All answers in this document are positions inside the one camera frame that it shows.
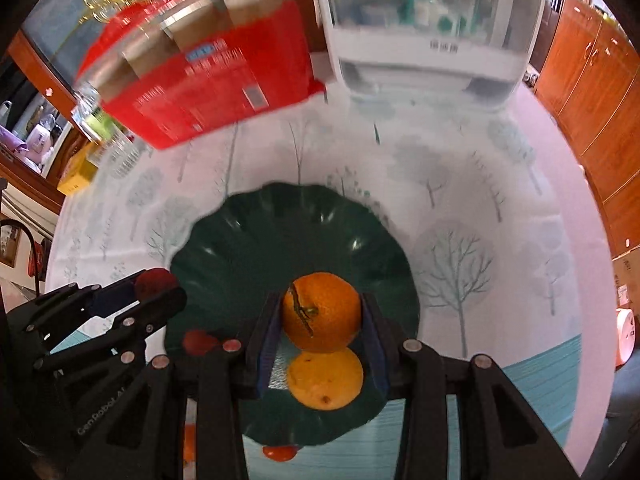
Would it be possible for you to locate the tangerine with stem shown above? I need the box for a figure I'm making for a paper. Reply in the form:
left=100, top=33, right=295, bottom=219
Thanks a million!
left=281, top=272, right=362, bottom=353

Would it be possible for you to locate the red tomato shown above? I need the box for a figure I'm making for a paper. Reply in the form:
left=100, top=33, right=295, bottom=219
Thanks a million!
left=182, top=330, right=222, bottom=357
left=262, top=444, right=299, bottom=462

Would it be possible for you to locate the orange wooden cabinet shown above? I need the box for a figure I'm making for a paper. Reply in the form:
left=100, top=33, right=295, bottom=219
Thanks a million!
left=532, top=0, right=640, bottom=261

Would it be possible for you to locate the white cylindrical roll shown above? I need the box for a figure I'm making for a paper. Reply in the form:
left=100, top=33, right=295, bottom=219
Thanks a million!
left=614, top=307, right=638, bottom=368

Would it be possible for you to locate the white countertop sterilizer appliance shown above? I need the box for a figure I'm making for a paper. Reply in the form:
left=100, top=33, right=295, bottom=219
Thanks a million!
left=307, top=0, right=548, bottom=111

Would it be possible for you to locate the purple bag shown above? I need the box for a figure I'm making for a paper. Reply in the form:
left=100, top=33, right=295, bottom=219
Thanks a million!
left=0, top=125, right=32, bottom=155

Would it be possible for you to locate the dark green scalloped plate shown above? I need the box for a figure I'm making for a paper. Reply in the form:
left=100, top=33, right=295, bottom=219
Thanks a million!
left=164, top=182, right=422, bottom=447

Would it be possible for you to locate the dark red plum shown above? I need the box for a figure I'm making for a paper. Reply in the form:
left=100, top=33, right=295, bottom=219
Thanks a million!
left=134, top=268, right=178, bottom=301

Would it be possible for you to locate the wooden display cabinet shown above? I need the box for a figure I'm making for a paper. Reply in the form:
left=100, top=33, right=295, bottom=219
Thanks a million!
left=0, top=30, right=86, bottom=211

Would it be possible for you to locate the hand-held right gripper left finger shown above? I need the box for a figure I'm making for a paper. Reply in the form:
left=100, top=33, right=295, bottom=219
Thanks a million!
left=65, top=291, right=286, bottom=480

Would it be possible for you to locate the plastic bottle with green label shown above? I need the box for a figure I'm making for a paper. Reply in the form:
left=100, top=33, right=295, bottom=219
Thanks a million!
left=70, top=82, right=146, bottom=161

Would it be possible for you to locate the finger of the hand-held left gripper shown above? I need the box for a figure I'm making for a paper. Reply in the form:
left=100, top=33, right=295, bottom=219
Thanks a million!
left=7, top=272, right=146, bottom=333
left=32, top=287, right=188, bottom=373

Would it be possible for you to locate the large orange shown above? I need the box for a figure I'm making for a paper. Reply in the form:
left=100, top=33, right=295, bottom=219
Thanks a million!
left=286, top=346, right=365, bottom=411

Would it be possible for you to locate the red pack of bottles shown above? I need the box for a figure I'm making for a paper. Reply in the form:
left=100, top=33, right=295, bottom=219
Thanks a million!
left=75, top=0, right=328, bottom=151

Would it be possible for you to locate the black cable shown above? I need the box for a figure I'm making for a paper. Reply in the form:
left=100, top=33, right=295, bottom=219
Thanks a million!
left=0, top=219, right=43, bottom=297

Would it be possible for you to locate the red plastic basket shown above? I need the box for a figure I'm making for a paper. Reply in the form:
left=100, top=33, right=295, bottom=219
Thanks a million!
left=30, top=240, right=49, bottom=281

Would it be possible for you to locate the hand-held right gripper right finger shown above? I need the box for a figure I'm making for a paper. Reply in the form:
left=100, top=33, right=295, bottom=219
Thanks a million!
left=359, top=291, right=583, bottom=480

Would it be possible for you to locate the yellow box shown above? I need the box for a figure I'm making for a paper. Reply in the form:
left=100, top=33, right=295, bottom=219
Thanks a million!
left=56, top=142, right=103, bottom=196

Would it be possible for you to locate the tree print tablecloth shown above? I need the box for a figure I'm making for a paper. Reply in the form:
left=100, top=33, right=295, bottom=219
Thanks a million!
left=45, top=80, right=621, bottom=480

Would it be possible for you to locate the dark wooden door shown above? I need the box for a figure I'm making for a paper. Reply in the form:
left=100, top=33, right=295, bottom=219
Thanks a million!
left=530, top=0, right=568, bottom=76

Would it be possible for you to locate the cardboard box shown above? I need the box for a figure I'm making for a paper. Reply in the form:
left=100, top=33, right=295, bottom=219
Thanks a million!
left=611, top=246, right=640, bottom=311

